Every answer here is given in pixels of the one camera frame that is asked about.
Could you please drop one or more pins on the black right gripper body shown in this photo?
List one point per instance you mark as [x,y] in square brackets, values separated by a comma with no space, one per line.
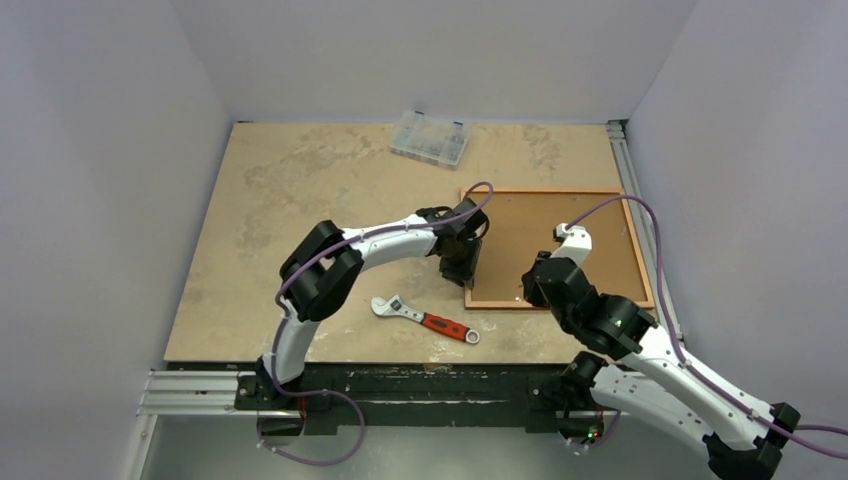
[536,285]

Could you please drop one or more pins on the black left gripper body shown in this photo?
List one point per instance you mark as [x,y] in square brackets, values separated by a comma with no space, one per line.
[459,263]

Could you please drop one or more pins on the red wooden photo frame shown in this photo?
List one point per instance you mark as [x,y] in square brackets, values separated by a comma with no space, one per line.
[522,222]

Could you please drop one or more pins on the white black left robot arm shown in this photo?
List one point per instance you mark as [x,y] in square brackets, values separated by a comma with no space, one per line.
[318,277]

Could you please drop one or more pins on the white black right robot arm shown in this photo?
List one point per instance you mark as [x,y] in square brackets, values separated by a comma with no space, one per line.
[634,364]

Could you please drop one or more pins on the clear plastic organizer box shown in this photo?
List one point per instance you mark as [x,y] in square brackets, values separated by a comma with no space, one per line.
[431,140]

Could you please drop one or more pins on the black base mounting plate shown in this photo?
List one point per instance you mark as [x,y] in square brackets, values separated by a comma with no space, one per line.
[586,427]

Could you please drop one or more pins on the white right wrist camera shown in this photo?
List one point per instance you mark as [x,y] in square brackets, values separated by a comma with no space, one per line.
[574,243]

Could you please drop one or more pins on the red handled adjustable wrench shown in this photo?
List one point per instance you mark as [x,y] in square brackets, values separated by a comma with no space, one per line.
[397,307]

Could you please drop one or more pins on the aluminium right side rail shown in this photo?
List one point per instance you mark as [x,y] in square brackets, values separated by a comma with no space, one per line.
[643,224]

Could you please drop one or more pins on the aluminium rail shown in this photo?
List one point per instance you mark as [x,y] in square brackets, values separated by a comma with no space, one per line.
[199,394]
[643,224]

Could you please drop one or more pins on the aluminium front rail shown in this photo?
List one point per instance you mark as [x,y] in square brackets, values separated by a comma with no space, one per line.
[199,394]

